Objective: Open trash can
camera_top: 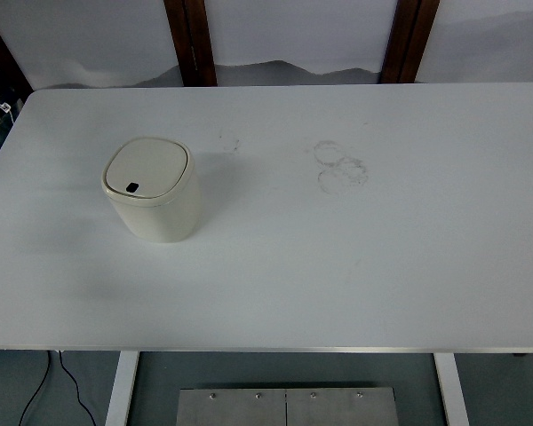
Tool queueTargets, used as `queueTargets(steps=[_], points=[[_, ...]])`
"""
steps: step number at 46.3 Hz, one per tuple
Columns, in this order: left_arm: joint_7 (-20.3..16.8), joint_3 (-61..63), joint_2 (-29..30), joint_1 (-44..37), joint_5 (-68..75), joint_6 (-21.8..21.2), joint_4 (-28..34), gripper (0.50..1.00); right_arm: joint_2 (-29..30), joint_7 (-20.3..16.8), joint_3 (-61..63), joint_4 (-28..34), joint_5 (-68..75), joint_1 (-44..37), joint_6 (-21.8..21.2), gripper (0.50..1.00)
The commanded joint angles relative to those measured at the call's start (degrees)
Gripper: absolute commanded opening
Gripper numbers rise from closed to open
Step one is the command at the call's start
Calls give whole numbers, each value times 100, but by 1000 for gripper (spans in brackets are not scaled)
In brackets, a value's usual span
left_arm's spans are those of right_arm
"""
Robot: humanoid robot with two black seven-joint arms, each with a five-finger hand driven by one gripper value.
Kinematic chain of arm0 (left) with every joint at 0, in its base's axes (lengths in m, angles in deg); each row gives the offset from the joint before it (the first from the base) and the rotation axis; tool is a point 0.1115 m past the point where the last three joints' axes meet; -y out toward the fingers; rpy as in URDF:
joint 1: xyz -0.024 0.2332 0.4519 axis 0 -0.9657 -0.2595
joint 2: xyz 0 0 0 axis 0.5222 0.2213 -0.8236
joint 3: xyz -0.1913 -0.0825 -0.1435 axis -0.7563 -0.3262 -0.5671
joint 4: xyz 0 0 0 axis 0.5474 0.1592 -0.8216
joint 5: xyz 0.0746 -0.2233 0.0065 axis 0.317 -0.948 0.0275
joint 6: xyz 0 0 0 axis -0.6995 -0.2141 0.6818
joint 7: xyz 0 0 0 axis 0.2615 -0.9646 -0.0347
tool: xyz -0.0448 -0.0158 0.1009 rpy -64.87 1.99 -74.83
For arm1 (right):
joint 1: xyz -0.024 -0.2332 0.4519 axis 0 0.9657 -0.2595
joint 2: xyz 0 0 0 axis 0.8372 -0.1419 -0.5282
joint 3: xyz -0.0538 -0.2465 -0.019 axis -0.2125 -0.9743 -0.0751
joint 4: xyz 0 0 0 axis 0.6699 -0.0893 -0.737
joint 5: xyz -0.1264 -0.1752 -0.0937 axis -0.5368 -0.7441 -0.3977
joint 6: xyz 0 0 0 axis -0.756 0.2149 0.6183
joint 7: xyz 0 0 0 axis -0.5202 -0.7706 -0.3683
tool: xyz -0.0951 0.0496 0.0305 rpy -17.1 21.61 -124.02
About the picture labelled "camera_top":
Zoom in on white table leg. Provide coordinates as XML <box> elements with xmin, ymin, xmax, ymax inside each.
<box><xmin>434</xmin><ymin>353</ymin><xmax>470</xmax><ymax>426</ymax></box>
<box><xmin>105</xmin><ymin>351</ymin><xmax>139</xmax><ymax>426</ymax></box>

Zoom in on cream desktop trash can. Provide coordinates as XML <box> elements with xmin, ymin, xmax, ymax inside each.
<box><xmin>102</xmin><ymin>137</ymin><xmax>202</xmax><ymax>243</ymax></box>

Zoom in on black floor cable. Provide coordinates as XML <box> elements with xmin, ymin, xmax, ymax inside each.
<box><xmin>18</xmin><ymin>350</ymin><xmax>97</xmax><ymax>426</ymax></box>

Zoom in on right white table leg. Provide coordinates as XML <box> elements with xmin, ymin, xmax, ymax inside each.
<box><xmin>434</xmin><ymin>353</ymin><xmax>470</xmax><ymax>426</ymax></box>

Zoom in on right brown wooden post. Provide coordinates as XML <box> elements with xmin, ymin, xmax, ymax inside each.
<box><xmin>378</xmin><ymin>0</ymin><xmax>441</xmax><ymax>84</ymax></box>

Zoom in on grey metal base plate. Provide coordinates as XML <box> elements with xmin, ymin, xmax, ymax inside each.
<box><xmin>176</xmin><ymin>387</ymin><xmax>399</xmax><ymax>425</ymax></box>

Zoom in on brown wooden post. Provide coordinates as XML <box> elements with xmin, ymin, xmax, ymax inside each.
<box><xmin>378</xmin><ymin>0</ymin><xmax>441</xmax><ymax>84</ymax></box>
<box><xmin>163</xmin><ymin>0</ymin><xmax>218</xmax><ymax>87</ymax></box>

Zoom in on left brown wooden post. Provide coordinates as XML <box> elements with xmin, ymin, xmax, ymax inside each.
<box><xmin>163</xmin><ymin>0</ymin><xmax>218</xmax><ymax>87</ymax></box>

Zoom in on left white table leg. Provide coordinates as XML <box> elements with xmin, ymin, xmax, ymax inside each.
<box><xmin>105</xmin><ymin>351</ymin><xmax>139</xmax><ymax>426</ymax></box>

